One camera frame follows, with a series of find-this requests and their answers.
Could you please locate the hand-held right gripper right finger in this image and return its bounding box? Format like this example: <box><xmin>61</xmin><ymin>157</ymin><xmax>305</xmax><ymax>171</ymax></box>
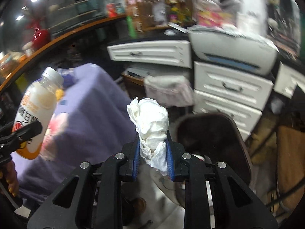
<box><xmin>166</xmin><ymin>131</ymin><xmax>279</xmax><ymax>229</ymax></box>

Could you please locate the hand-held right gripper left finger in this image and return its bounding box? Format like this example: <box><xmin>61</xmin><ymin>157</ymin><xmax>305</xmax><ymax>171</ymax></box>
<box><xmin>27</xmin><ymin>138</ymin><xmax>141</xmax><ymax>229</ymax></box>

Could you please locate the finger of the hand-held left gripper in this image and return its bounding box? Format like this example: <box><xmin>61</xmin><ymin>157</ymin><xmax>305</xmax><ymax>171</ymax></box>
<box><xmin>0</xmin><ymin>120</ymin><xmax>43</xmax><ymax>153</ymax></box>

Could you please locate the white tissue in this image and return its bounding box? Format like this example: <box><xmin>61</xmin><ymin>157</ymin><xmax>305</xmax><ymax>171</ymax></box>
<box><xmin>127</xmin><ymin>97</ymin><xmax>169</xmax><ymax>174</ymax></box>

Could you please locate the dark brown trash bin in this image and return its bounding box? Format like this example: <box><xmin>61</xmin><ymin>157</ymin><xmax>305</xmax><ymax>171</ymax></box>
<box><xmin>150</xmin><ymin>113</ymin><xmax>253</xmax><ymax>210</ymax></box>

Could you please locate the person's left hand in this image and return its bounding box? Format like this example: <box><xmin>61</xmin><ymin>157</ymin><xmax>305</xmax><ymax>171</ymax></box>
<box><xmin>3</xmin><ymin>159</ymin><xmax>20</xmax><ymax>198</ymax></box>

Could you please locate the purple tablecloth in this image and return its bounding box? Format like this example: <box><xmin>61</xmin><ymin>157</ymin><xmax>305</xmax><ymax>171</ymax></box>
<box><xmin>11</xmin><ymin>63</ymin><xmax>143</xmax><ymax>204</ymax></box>

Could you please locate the white bottom drawer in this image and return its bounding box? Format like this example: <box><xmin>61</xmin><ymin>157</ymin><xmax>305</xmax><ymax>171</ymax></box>
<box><xmin>193</xmin><ymin>91</ymin><xmax>262</xmax><ymax>142</ymax></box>

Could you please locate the curved wooden counter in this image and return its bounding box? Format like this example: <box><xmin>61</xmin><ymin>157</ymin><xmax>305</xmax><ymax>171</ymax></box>
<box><xmin>0</xmin><ymin>14</ymin><xmax>127</xmax><ymax>91</ymax></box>

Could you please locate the long white drawer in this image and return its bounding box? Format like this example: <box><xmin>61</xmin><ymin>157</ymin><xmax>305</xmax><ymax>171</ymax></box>
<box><xmin>107</xmin><ymin>40</ymin><xmax>191</xmax><ymax>69</ymax></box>

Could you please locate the brown cardboard box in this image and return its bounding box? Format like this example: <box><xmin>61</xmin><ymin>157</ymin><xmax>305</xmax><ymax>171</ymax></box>
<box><xmin>276</xmin><ymin>124</ymin><xmax>305</xmax><ymax>197</ymax></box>

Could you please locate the white printer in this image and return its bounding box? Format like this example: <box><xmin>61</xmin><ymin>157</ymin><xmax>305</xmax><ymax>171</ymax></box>
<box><xmin>188</xmin><ymin>26</ymin><xmax>280</xmax><ymax>76</ymax></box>

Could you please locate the green bottle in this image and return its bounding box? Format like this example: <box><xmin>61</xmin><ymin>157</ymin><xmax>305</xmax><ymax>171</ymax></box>
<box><xmin>126</xmin><ymin>15</ymin><xmax>138</xmax><ymax>39</ymax></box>

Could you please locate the colourful printed packet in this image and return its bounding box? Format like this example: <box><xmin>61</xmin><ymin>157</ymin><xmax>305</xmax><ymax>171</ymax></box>
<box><xmin>196</xmin><ymin>4</ymin><xmax>235</xmax><ymax>28</ymax></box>

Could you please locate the wooden shelf rack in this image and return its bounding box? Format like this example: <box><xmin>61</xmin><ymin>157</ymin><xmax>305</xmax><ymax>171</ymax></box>
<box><xmin>135</xmin><ymin>0</ymin><xmax>194</xmax><ymax>32</ymax></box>

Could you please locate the white drawer without handle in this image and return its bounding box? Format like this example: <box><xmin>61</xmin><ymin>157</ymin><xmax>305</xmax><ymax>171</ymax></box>
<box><xmin>274</xmin><ymin>62</ymin><xmax>305</xmax><ymax>99</ymax></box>

